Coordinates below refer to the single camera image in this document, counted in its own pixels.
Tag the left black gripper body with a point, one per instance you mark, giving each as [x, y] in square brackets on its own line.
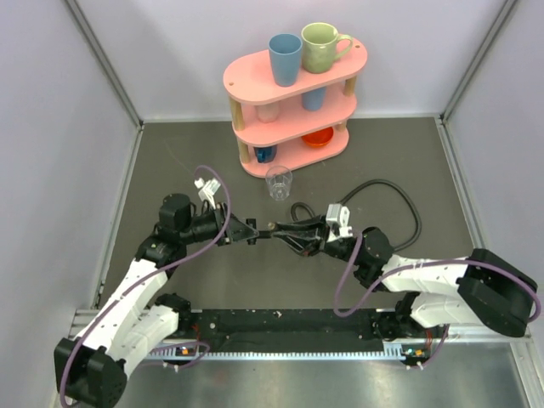
[221, 215]

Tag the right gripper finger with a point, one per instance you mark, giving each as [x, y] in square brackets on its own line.
[300, 225]
[300, 243]

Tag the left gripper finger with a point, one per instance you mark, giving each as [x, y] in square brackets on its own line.
[248, 239]
[239, 227]

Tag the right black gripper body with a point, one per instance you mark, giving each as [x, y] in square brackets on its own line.
[322, 238]

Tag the black valve fitting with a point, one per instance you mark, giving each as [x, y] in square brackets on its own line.
[257, 234]

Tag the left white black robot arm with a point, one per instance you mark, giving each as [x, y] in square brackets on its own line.
[95, 365]

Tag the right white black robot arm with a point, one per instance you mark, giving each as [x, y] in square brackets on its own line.
[481, 289]

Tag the clear plastic cup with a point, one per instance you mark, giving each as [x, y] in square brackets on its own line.
[279, 182]

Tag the dark blue mug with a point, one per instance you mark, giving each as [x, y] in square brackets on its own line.
[265, 154]

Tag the orange bowl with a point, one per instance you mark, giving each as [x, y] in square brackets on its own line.
[319, 138]

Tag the pink three-tier shelf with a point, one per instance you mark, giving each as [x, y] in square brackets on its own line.
[249, 82]

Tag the pink cup middle shelf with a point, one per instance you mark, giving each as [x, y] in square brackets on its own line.
[268, 113]

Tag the blue cup middle shelf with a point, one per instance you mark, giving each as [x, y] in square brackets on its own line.
[314, 99]

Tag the blue tumbler on top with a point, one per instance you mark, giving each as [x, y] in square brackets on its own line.
[285, 53]

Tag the green ceramic mug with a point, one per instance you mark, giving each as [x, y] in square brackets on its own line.
[323, 45]

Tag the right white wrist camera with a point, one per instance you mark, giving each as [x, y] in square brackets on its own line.
[337, 220]

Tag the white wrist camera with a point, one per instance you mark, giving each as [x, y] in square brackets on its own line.
[207, 190]
[337, 220]

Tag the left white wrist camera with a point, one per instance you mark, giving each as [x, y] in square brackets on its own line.
[207, 190]

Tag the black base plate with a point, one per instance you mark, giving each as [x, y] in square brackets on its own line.
[292, 330]

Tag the aluminium rail frame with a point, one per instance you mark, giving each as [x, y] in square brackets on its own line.
[183, 346]

